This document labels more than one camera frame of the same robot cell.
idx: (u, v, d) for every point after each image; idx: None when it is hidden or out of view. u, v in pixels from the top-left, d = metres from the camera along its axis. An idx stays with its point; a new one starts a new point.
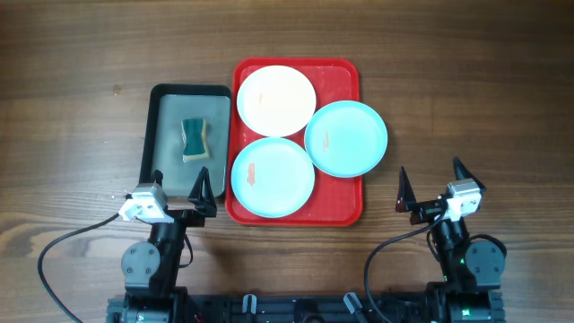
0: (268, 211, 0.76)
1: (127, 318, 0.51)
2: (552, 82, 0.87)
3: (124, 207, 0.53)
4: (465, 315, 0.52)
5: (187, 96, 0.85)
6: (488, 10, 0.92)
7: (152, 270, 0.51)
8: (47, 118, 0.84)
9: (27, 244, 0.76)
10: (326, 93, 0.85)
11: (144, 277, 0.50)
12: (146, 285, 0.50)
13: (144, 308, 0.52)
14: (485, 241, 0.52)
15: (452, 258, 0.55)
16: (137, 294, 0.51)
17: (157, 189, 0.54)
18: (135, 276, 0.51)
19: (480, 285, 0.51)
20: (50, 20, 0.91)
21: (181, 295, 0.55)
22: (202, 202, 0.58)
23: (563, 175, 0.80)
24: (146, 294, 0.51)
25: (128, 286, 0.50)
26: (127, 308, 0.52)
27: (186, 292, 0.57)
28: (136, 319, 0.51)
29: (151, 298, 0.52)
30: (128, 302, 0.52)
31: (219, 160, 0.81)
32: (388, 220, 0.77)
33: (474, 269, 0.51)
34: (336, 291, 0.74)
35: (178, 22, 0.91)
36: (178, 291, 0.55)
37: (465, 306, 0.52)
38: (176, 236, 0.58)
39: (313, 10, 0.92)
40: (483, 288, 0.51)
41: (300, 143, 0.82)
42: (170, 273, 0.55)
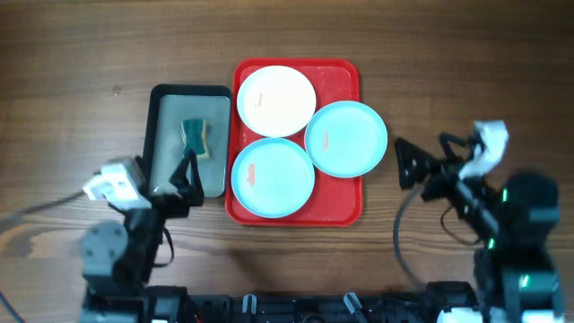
0: (284, 207, 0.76)
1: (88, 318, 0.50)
2: (552, 82, 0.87)
3: (92, 183, 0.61)
4: (525, 284, 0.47)
5: (187, 95, 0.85)
6: (489, 10, 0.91)
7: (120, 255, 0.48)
8: (47, 118, 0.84)
9: (27, 245, 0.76)
10: (326, 93, 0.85)
11: (107, 261, 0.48)
12: (108, 271, 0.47)
13: (107, 310, 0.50)
14: (510, 178, 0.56)
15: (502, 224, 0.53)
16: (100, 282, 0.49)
17: (130, 166, 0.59)
18: (100, 257, 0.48)
19: (533, 242, 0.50)
20: (50, 21, 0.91)
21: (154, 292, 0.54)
22: (184, 185, 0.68)
23: (563, 175, 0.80)
24: (108, 283, 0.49)
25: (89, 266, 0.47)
26: (88, 308, 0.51)
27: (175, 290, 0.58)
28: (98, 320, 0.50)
29: (114, 290, 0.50)
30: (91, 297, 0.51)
31: (219, 160, 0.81)
32: (388, 220, 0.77)
33: (526, 224, 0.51)
34: (336, 291, 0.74)
35: (178, 22, 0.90)
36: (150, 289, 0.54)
37: (524, 276, 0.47)
38: (153, 223, 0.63)
39: (313, 11, 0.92)
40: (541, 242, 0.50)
41: (300, 143, 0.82)
42: (140, 265, 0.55)
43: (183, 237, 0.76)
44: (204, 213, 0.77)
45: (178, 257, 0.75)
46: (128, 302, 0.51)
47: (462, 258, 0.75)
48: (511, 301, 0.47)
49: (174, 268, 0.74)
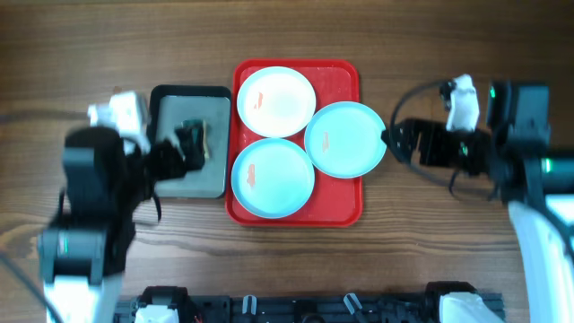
0: (293, 189, 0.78)
1: (46, 240, 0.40)
2: (552, 82, 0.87)
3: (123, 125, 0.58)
4: (547, 169, 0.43)
5: (187, 96, 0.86)
6: (489, 11, 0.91)
7: (116, 141, 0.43)
8: (47, 119, 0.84)
9: (28, 245, 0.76)
10: (326, 93, 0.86)
11: (88, 152, 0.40)
12: (91, 161, 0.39)
13: (69, 230, 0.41)
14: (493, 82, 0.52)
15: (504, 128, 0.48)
16: (79, 186, 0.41)
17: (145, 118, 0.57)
18: (83, 143, 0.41)
19: (534, 138, 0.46)
20: (50, 21, 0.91)
21: (126, 222, 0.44)
22: None
23: None
24: (86, 176, 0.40)
25: (69, 152, 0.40)
26: (45, 231, 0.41)
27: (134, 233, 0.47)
28: (58, 242, 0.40)
29: (89, 205, 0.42)
30: (49, 223, 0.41)
31: (219, 160, 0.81)
32: (388, 220, 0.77)
33: (527, 120, 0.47)
34: (336, 291, 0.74)
35: (178, 23, 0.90)
36: (127, 215, 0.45)
37: (543, 159, 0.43)
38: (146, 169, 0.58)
39: (313, 11, 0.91)
40: (542, 135, 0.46)
41: (300, 144, 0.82)
42: (122, 178, 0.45)
43: (183, 238, 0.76)
44: (204, 214, 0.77)
45: (178, 257, 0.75)
46: (99, 221, 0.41)
47: (462, 259, 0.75)
48: (534, 189, 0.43)
49: (174, 269, 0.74)
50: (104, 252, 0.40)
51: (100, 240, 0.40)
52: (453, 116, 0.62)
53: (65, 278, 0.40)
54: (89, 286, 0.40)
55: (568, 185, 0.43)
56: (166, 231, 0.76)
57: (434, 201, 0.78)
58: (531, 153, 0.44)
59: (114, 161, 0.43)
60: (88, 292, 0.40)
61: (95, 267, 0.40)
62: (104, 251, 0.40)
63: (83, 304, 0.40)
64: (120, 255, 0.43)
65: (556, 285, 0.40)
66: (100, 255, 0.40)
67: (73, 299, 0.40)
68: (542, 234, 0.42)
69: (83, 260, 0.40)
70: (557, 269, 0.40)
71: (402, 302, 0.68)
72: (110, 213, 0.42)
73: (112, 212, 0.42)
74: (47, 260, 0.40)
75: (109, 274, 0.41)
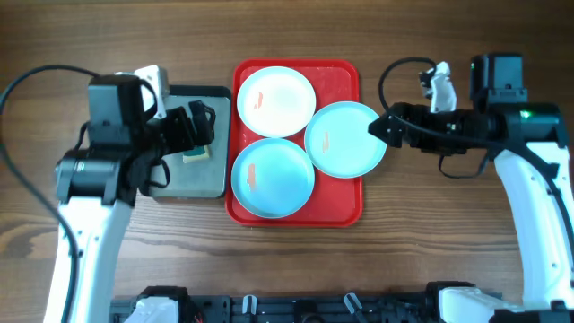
0: (291, 171, 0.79)
1: (64, 165, 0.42)
2: (552, 82, 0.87)
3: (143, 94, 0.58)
4: (524, 118, 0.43)
5: (187, 96, 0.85)
6: (489, 11, 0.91)
7: (135, 82, 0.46)
8: (47, 119, 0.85)
9: (27, 245, 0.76)
10: (326, 93, 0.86)
11: (110, 85, 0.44)
12: (115, 89, 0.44)
13: (86, 158, 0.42)
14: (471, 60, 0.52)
15: (483, 96, 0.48)
16: (101, 114, 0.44)
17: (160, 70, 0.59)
18: (108, 80, 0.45)
19: (510, 100, 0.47)
20: (50, 21, 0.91)
21: (140, 156, 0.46)
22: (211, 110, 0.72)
23: None
24: (108, 104, 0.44)
25: (94, 84, 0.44)
26: (64, 159, 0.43)
27: (144, 173, 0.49)
28: (75, 168, 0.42)
29: (109, 137, 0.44)
30: (68, 152, 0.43)
31: (219, 160, 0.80)
32: (388, 220, 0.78)
33: (504, 85, 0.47)
34: (336, 291, 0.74)
35: (178, 23, 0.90)
36: (143, 152, 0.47)
37: (522, 109, 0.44)
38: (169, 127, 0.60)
39: (313, 11, 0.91)
40: (519, 99, 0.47)
41: (300, 144, 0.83)
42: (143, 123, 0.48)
43: (183, 238, 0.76)
44: (204, 214, 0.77)
45: (178, 257, 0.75)
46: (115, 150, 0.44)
47: (463, 259, 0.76)
48: (515, 135, 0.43)
49: (174, 268, 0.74)
50: (117, 177, 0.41)
51: (112, 165, 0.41)
52: (436, 100, 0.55)
53: (82, 196, 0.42)
54: (102, 205, 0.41)
55: (544, 130, 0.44)
56: (166, 231, 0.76)
57: (434, 201, 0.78)
58: (515, 106, 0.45)
59: (136, 100, 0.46)
60: (103, 208, 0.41)
61: (108, 189, 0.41)
62: (119, 175, 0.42)
63: (100, 221, 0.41)
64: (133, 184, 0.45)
65: (542, 222, 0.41)
66: (114, 178, 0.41)
67: (91, 216, 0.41)
68: (524, 172, 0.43)
69: (100, 182, 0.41)
70: (542, 206, 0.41)
71: (402, 302, 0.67)
72: (127, 145, 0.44)
73: (129, 144, 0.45)
74: (65, 182, 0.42)
75: (121, 197, 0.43)
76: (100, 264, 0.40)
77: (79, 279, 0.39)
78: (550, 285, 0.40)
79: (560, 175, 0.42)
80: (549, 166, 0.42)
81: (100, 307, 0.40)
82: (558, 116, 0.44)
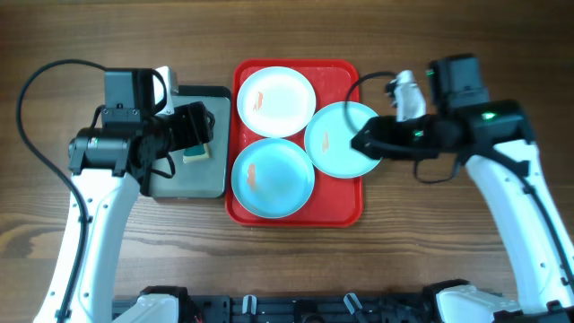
0: (284, 166, 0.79)
1: (78, 140, 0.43)
2: (552, 82, 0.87)
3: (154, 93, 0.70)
4: (488, 119, 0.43)
5: (187, 96, 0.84)
6: (489, 10, 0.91)
7: (151, 71, 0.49)
8: (47, 119, 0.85)
9: (28, 245, 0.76)
10: (326, 93, 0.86)
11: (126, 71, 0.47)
12: (129, 74, 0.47)
13: (100, 134, 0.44)
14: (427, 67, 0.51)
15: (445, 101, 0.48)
16: (117, 97, 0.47)
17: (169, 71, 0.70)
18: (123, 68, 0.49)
19: (472, 100, 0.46)
20: (50, 21, 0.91)
21: (151, 138, 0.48)
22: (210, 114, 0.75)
23: (563, 176, 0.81)
24: (124, 87, 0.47)
25: (111, 70, 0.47)
26: (77, 136, 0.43)
27: (152, 160, 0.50)
28: (89, 142, 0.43)
29: (122, 118, 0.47)
30: (82, 129, 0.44)
31: (219, 160, 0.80)
32: (388, 220, 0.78)
33: (463, 87, 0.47)
34: (336, 291, 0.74)
35: (178, 23, 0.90)
36: (152, 137, 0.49)
37: (484, 112, 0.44)
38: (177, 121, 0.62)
39: (313, 12, 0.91)
40: (480, 97, 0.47)
41: (300, 144, 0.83)
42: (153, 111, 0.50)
43: (183, 238, 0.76)
44: (204, 214, 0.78)
45: (178, 257, 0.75)
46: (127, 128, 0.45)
47: (463, 259, 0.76)
48: (482, 140, 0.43)
49: (174, 268, 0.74)
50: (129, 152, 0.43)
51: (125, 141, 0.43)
52: (403, 108, 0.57)
53: (93, 168, 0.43)
54: (113, 176, 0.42)
55: (511, 127, 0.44)
56: (166, 231, 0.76)
57: (434, 201, 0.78)
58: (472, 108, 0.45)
59: (151, 88, 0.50)
60: (114, 179, 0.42)
61: (120, 161, 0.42)
62: (130, 150, 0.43)
63: (109, 188, 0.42)
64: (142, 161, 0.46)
65: (524, 222, 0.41)
66: (126, 152, 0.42)
67: (100, 185, 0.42)
68: (498, 174, 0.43)
69: (111, 155, 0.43)
70: (521, 206, 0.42)
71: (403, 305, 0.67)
72: (139, 126, 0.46)
73: (140, 126, 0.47)
74: (77, 155, 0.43)
75: (131, 172, 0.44)
76: (108, 231, 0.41)
77: (88, 247, 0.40)
78: (543, 286, 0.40)
79: (533, 171, 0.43)
80: (518, 164, 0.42)
81: (107, 276, 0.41)
82: (522, 112, 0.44)
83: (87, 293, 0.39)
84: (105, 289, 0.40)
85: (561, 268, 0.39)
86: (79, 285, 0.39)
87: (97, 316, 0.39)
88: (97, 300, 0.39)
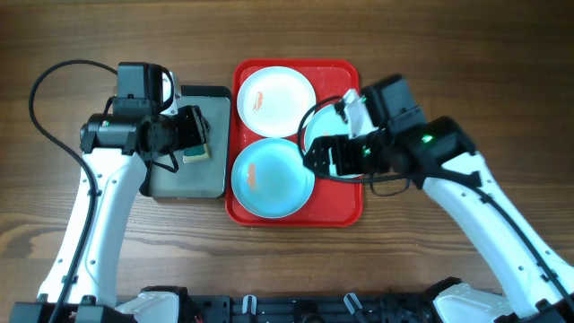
0: (282, 166, 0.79)
1: (91, 122, 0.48)
2: (552, 82, 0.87)
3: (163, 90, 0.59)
4: (427, 144, 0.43)
5: (186, 96, 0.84)
6: (489, 10, 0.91)
7: (160, 68, 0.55)
8: (47, 119, 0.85)
9: (27, 245, 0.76)
10: (326, 93, 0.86)
11: (138, 65, 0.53)
12: (141, 67, 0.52)
13: (111, 117, 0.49)
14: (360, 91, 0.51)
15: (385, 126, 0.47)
16: (128, 89, 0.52)
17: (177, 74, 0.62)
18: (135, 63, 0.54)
19: (412, 124, 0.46)
20: (50, 21, 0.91)
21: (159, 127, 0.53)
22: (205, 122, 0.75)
23: (563, 176, 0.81)
24: (136, 79, 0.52)
25: (124, 64, 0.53)
26: (90, 119, 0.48)
27: (160, 150, 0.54)
28: (101, 125, 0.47)
29: (132, 108, 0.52)
30: (94, 115, 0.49)
31: (219, 160, 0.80)
32: (388, 220, 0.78)
33: (399, 110, 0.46)
34: (336, 292, 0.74)
35: (178, 23, 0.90)
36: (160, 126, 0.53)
37: (423, 135, 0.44)
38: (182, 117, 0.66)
39: (313, 12, 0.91)
40: (418, 117, 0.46)
41: (300, 143, 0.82)
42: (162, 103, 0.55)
43: (183, 238, 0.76)
44: (204, 214, 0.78)
45: (178, 257, 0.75)
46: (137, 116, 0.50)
47: (463, 259, 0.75)
48: (427, 164, 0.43)
49: (174, 268, 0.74)
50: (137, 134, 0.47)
51: (134, 125, 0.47)
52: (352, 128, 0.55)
53: (103, 147, 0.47)
54: (122, 154, 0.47)
55: (452, 144, 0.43)
56: (166, 231, 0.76)
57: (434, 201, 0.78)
58: (413, 135, 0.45)
59: (161, 83, 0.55)
60: (122, 157, 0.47)
61: (129, 142, 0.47)
62: (138, 133, 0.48)
63: (119, 165, 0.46)
64: (150, 145, 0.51)
65: (491, 231, 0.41)
66: (134, 135, 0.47)
67: (110, 162, 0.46)
68: (453, 190, 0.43)
69: (121, 137, 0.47)
70: (486, 217, 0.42)
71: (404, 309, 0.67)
72: (148, 115, 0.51)
73: (149, 114, 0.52)
74: (90, 135, 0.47)
75: (139, 153, 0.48)
76: (114, 208, 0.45)
77: (95, 220, 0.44)
78: (528, 291, 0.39)
79: (484, 180, 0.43)
80: (470, 178, 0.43)
81: (112, 252, 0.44)
82: (456, 129, 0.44)
83: (94, 261, 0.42)
84: (108, 260, 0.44)
85: (537, 266, 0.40)
86: (85, 253, 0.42)
87: (101, 282, 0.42)
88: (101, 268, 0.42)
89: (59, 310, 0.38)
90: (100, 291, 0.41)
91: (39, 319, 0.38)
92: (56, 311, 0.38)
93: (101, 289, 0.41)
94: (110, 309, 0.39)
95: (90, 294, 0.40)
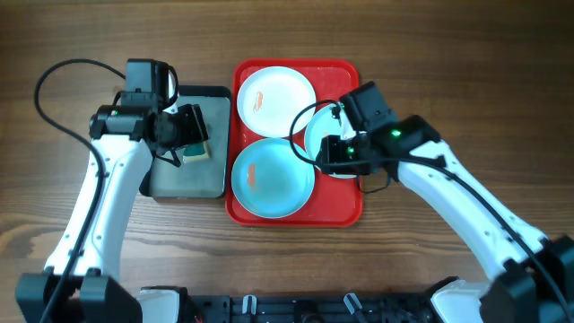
0: (282, 166, 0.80)
1: (100, 112, 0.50)
2: (552, 83, 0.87)
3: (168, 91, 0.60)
4: (396, 137, 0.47)
5: (186, 97, 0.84)
6: (489, 10, 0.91)
7: (167, 65, 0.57)
8: (47, 119, 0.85)
9: (27, 245, 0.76)
10: (326, 94, 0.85)
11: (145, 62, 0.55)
12: (148, 64, 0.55)
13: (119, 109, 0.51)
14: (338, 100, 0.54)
15: (361, 128, 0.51)
16: (135, 83, 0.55)
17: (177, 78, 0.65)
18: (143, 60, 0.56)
19: (385, 124, 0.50)
20: (50, 21, 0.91)
21: (161, 120, 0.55)
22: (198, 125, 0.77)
23: (563, 176, 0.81)
24: (143, 74, 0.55)
25: (132, 61, 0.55)
26: (99, 111, 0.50)
27: (163, 145, 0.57)
28: (109, 115, 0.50)
29: (139, 100, 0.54)
30: (102, 106, 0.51)
31: (219, 160, 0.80)
32: (388, 220, 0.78)
33: (374, 113, 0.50)
34: (336, 292, 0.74)
35: (178, 23, 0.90)
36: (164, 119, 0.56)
37: (393, 132, 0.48)
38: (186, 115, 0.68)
39: (313, 12, 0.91)
40: (389, 117, 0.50)
41: (300, 144, 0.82)
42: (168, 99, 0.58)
43: (183, 238, 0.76)
44: (204, 214, 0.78)
45: (178, 257, 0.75)
46: (144, 106, 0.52)
47: (463, 259, 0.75)
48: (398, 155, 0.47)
49: (174, 269, 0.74)
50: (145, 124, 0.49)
51: (141, 114, 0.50)
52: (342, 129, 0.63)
53: (112, 135, 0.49)
54: (130, 140, 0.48)
55: (419, 137, 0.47)
56: (166, 231, 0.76)
57: None
58: (385, 133, 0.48)
59: (167, 80, 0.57)
60: (130, 143, 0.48)
61: (137, 130, 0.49)
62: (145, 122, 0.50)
63: (126, 150, 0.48)
64: (156, 135, 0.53)
65: (456, 205, 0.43)
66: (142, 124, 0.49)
67: (118, 147, 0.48)
68: (419, 172, 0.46)
69: (129, 126, 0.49)
70: (451, 191, 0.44)
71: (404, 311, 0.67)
72: (155, 107, 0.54)
73: (156, 106, 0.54)
74: (99, 125, 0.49)
75: (145, 142, 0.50)
76: (121, 187, 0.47)
77: (103, 197, 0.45)
78: (494, 252, 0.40)
79: (448, 161, 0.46)
80: (435, 161, 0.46)
81: (117, 230, 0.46)
82: (422, 125, 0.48)
83: (100, 236, 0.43)
84: (115, 236, 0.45)
85: (502, 230, 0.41)
86: (92, 230, 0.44)
87: (107, 257, 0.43)
88: (108, 242, 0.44)
89: (64, 282, 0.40)
90: (104, 265, 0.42)
91: (45, 290, 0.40)
92: (61, 283, 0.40)
93: (106, 262, 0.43)
94: (113, 283, 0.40)
95: (94, 267, 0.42)
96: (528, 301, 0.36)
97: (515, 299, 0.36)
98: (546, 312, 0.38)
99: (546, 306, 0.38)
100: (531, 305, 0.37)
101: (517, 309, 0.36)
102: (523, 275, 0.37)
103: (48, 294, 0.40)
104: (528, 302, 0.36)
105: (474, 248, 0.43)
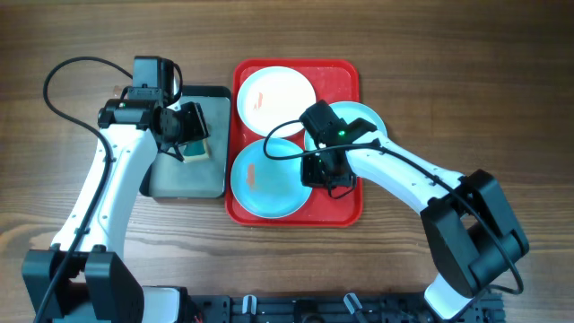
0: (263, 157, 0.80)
1: (108, 105, 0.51)
2: (552, 83, 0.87)
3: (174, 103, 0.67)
4: (343, 136, 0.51)
5: (186, 96, 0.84)
6: (488, 10, 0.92)
7: (172, 63, 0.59)
8: (47, 119, 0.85)
9: (27, 245, 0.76)
10: (326, 93, 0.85)
11: (151, 59, 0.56)
12: (154, 60, 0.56)
13: (126, 101, 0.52)
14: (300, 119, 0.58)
15: (319, 138, 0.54)
16: (142, 79, 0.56)
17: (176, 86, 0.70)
18: None
19: (335, 128, 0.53)
20: (50, 21, 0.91)
21: (167, 116, 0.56)
22: None
23: (563, 175, 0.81)
24: (150, 69, 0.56)
25: (139, 58, 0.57)
26: (106, 104, 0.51)
27: (168, 138, 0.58)
28: (117, 107, 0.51)
29: (145, 96, 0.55)
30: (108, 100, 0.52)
31: (219, 159, 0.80)
32: (388, 220, 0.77)
33: (328, 123, 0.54)
34: (337, 292, 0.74)
35: (178, 23, 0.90)
36: (168, 114, 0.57)
37: (340, 133, 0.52)
38: None
39: (312, 12, 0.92)
40: (340, 123, 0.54)
41: (300, 144, 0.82)
42: (173, 96, 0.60)
43: (183, 238, 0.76)
44: (204, 214, 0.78)
45: (178, 257, 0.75)
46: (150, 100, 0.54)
47: None
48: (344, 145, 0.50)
49: (174, 268, 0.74)
50: (151, 116, 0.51)
51: (147, 109, 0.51)
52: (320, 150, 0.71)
53: (119, 125, 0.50)
54: (137, 129, 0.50)
55: (360, 132, 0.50)
56: (166, 230, 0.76)
57: None
58: (334, 136, 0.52)
59: (171, 76, 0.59)
60: (137, 132, 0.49)
61: (143, 120, 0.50)
62: (152, 113, 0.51)
63: (133, 138, 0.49)
64: (161, 128, 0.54)
65: (390, 173, 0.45)
66: (147, 116, 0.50)
67: (126, 135, 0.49)
68: (359, 153, 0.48)
69: (135, 117, 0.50)
70: (384, 162, 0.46)
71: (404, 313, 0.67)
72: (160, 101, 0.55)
73: (161, 100, 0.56)
74: (107, 115, 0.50)
75: (151, 132, 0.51)
76: (127, 171, 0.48)
77: (109, 179, 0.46)
78: (421, 200, 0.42)
79: (384, 142, 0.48)
80: (370, 144, 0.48)
81: (122, 211, 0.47)
82: (365, 123, 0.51)
83: (105, 215, 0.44)
84: (119, 217, 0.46)
85: (426, 178, 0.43)
86: (98, 209, 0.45)
87: (112, 234, 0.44)
88: (113, 222, 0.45)
89: (70, 256, 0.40)
90: (109, 243, 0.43)
91: (51, 262, 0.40)
92: (67, 258, 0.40)
93: (111, 240, 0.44)
94: (117, 260, 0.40)
95: (100, 244, 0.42)
96: (455, 232, 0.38)
97: (440, 231, 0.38)
98: (484, 250, 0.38)
99: (484, 245, 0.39)
100: (458, 237, 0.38)
101: (447, 240, 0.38)
102: (447, 208, 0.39)
103: (54, 268, 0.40)
104: (455, 233, 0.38)
105: (415, 207, 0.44)
